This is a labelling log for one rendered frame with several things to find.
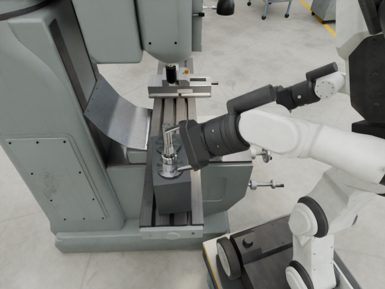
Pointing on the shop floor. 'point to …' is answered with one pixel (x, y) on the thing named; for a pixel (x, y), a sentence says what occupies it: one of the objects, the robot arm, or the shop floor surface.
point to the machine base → (150, 245)
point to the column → (54, 116)
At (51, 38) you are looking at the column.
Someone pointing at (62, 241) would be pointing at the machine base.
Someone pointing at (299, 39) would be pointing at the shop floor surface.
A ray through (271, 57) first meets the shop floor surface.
